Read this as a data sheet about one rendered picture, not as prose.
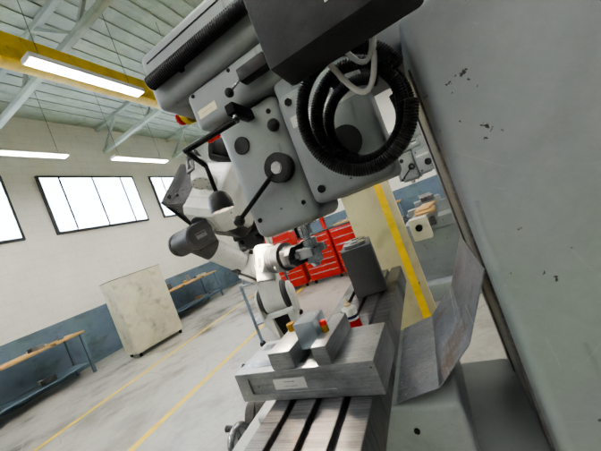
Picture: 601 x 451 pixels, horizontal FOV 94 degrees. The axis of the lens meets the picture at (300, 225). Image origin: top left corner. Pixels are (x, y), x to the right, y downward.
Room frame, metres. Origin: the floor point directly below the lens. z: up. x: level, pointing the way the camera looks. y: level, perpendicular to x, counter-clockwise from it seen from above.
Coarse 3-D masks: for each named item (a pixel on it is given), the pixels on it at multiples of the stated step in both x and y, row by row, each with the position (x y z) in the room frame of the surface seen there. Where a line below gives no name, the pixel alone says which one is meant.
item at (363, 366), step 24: (336, 336) 0.60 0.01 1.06; (360, 336) 0.62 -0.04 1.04; (384, 336) 0.60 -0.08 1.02; (264, 360) 0.69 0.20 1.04; (312, 360) 0.60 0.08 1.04; (336, 360) 0.56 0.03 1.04; (360, 360) 0.53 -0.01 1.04; (384, 360) 0.56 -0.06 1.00; (240, 384) 0.66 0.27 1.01; (264, 384) 0.64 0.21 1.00; (288, 384) 0.61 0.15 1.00; (312, 384) 0.58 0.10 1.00; (336, 384) 0.55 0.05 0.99; (360, 384) 0.53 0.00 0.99; (384, 384) 0.52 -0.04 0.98
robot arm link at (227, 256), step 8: (224, 248) 1.10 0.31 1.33; (232, 248) 1.13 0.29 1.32; (216, 256) 1.08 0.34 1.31; (224, 256) 1.10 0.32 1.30; (232, 256) 1.12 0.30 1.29; (240, 256) 1.14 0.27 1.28; (224, 264) 1.11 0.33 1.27; (232, 264) 1.12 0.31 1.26; (240, 264) 1.14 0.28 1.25; (232, 272) 1.16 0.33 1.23; (240, 272) 1.15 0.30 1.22; (248, 280) 1.14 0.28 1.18; (256, 280) 1.17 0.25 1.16
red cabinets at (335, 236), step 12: (336, 228) 5.48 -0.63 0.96; (348, 228) 5.34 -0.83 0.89; (264, 240) 6.16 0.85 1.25; (276, 240) 6.07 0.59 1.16; (288, 240) 5.98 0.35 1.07; (300, 240) 5.90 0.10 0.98; (324, 240) 5.66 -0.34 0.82; (336, 240) 5.51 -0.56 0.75; (348, 240) 5.40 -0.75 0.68; (324, 252) 5.70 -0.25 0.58; (336, 252) 5.70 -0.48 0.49; (324, 264) 5.76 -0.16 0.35; (336, 264) 5.64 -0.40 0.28; (288, 276) 6.08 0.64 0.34; (300, 276) 6.00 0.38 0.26; (312, 276) 5.91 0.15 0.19; (324, 276) 5.81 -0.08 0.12
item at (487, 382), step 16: (464, 368) 0.79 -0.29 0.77; (480, 368) 0.77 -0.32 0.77; (496, 368) 0.75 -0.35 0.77; (480, 384) 0.72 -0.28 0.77; (496, 384) 0.70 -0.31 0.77; (512, 384) 0.68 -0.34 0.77; (480, 400) 0.67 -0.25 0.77; (496, 400) 0.65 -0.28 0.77; (512, 400) 0.64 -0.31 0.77; (528, 400) 0.62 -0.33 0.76; (256, 416) 0.94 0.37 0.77; (480, 416) 0.63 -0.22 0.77; (496, 416) 0.61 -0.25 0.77; (512, 416) 0.60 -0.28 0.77; (528, 416) 0.59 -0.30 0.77; (480, 432) 0.59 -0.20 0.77; (496, 432) 0.58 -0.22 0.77; (512, 432) 0.57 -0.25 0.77; (528, 432) 0.55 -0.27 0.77; (240, 448) 0.82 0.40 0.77; (480, 448) 0.56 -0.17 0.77; (496, 448) 0.55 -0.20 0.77; (512, 448) 0.54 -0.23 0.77; (528, 448) 0.53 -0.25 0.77; (544, 448) 0.52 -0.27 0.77
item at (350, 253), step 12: (360, 240) 1.12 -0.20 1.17; (348, 252) 1.07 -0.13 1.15; (360, 252) 1.06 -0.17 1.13; (372, 252) 1.05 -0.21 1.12; (348, 264) 1.07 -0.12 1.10; (360, 264) 1.06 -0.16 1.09; (372, 264) 1.05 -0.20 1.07; (360, 276) 1.07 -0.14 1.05; (372, 276) 1.06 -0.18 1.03; (360, 288) 1.07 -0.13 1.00; (372, 288) 1.06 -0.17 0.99; (384, 288) 1.05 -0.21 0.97
